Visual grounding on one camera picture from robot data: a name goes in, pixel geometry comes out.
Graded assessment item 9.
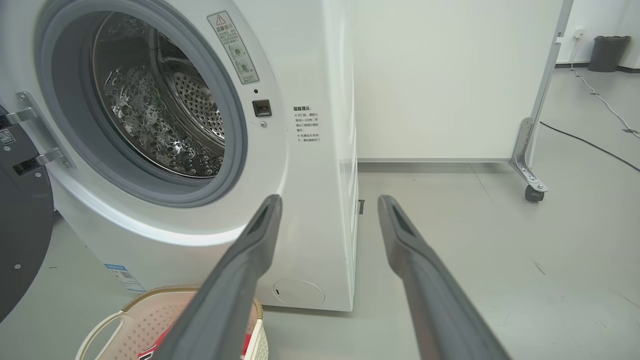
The white floor cable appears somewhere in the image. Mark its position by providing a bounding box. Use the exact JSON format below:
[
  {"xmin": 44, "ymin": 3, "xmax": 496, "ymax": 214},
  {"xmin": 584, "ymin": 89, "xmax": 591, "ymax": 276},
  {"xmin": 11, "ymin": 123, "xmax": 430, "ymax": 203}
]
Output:
[{"xmin": 569, "ymin": 35, "xmax": 640, "ymax": 140}]

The black floor cable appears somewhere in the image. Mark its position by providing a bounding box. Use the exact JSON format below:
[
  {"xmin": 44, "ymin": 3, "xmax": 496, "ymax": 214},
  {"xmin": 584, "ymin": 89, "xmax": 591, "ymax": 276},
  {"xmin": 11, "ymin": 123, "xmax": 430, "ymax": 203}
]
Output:
[{"xmin": 539, "ymin": 121, "xmax": 640, "ymax": 174}]

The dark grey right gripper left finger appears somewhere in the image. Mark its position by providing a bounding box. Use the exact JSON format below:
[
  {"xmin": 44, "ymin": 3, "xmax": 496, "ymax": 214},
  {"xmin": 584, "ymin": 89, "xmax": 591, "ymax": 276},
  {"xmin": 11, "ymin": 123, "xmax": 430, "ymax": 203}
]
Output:
[{"xmin": 149, "ymin": 194, "xmax": 284, "ymax": 360}]

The dark grey trash bin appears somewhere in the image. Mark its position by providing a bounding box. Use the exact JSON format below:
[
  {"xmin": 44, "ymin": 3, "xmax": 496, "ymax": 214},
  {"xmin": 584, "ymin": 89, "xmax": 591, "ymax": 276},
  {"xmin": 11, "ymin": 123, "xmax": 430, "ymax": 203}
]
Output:
[{"xmin": 587, "ymin": 35, "xmax": 632, "ymax": 74}]

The cream perforated basket brown rim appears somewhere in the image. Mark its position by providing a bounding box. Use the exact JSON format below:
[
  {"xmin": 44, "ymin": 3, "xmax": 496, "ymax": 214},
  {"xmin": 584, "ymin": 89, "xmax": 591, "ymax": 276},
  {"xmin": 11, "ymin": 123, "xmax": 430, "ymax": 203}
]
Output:
[{"xmin": 75, "ymin": 284, "xmax": 270, "ymax": 360}]

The white partition panel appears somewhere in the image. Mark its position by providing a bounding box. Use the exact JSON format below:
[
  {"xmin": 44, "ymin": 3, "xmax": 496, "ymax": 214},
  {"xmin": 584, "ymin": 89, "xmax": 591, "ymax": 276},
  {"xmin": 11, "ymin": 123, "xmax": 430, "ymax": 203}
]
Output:
[{"xmin": 350, "ymin": 0, "xmax": 575, "ymax": 164}]

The red basketball jersey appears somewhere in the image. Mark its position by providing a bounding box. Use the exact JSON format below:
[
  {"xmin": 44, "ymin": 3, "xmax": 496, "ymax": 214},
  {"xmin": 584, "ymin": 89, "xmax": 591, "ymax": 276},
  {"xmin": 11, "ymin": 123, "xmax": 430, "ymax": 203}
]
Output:
[{"xmin": 137, "ymin": 324, "xmax": 253, "ymax": 360}]

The grey warning label sticker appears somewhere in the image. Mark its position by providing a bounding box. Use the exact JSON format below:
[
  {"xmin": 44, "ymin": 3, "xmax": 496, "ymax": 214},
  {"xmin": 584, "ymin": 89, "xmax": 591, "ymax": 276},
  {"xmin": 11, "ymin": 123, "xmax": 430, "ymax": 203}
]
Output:
[{"xmin": 207, "ymin": 10, "xmax": 261, "ymax": 85}]

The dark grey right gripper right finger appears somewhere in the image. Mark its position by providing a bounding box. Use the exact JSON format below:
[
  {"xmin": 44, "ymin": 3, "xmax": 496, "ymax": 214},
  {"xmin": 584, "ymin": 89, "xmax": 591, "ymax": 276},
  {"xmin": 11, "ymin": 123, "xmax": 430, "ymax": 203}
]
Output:
[{"xmin": 377, "ymin": 194, "xmax": 514, "ymax": 360}]

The washing machine glass door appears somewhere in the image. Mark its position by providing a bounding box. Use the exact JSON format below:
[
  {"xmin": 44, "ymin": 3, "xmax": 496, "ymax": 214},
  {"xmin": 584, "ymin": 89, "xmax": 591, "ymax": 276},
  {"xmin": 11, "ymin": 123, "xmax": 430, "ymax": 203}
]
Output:
[{"xmin": 0, "ymin": 104, "xmax": 55, "ymax": 324}]

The blue energy label sticker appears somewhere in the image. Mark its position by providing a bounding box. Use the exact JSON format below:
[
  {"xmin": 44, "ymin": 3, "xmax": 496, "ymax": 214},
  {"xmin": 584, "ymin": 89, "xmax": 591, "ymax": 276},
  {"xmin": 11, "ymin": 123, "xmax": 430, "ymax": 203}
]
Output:
[{"xmin": 103, "ymin": 263, "xmax": 147, "ymax": 294}]

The white front-load washing machine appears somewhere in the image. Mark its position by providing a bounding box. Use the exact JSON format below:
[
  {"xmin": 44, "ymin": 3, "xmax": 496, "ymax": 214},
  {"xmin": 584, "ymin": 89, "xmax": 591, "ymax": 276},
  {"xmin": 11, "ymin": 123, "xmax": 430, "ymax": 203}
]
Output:
[{"xmin": 0, "ymin": 0, "xmax": 360, "ymax": 314}]

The metal partition leg bracket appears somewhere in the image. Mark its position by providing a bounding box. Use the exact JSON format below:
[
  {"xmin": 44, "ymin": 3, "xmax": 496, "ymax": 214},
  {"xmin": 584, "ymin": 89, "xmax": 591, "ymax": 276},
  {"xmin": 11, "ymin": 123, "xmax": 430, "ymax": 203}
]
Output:
[{"xmin": 508, "ymin": 117, "xmax": 550, "ymax": 194}]

